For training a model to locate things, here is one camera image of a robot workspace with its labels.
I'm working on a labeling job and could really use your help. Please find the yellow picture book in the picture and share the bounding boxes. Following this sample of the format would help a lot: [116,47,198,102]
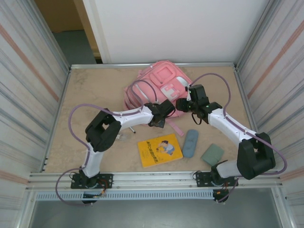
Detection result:
[137,133,184,168]

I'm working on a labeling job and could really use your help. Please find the clear plastic case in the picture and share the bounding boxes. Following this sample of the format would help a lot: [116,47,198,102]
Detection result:
[117,133,132,143]

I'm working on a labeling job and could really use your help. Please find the blue pencil case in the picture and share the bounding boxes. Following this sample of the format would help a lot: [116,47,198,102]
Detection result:
[181,129,200,159]

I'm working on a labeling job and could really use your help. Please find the pink student backpack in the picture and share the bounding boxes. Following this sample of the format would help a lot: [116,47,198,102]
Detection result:
[123,60,193,137]

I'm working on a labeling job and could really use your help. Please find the green fabric wallet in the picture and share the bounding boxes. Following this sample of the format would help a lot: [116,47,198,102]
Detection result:
[200,143,225,167]

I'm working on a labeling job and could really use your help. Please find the corrugated translucent side panel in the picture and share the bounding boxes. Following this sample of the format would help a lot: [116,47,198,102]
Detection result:
[0,0,71,228]
[234,0,304,228]

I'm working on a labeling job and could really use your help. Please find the brown wooden door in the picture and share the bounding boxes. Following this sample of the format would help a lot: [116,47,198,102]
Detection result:
[34,0,85,33]

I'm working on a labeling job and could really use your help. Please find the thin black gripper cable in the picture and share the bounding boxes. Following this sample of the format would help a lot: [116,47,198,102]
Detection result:
[191,112,203,126]

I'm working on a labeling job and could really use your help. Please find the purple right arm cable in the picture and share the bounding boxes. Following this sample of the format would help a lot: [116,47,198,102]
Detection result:
[189,73,287,204]

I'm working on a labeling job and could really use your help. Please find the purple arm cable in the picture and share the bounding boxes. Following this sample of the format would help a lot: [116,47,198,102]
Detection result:
[189,73,287,204]
[55,79,158,207]

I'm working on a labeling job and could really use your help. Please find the aluminium table frame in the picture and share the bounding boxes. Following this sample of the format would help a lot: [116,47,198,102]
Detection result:
[25,61,285,192]

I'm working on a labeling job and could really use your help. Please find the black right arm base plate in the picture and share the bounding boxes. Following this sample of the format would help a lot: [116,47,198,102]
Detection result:
[194,171,239,189]

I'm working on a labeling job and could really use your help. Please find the white slotted cable duct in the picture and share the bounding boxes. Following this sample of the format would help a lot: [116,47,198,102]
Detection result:
[35,191,215,200]

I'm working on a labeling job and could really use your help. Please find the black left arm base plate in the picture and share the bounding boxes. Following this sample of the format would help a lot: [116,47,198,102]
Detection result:
[70,173,114,190]

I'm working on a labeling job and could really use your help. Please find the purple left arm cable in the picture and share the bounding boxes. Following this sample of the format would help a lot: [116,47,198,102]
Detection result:
[55,79,158,207]

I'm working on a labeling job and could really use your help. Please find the small circuit board with wires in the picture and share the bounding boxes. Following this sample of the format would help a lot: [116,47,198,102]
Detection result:
[82,189,107,199]

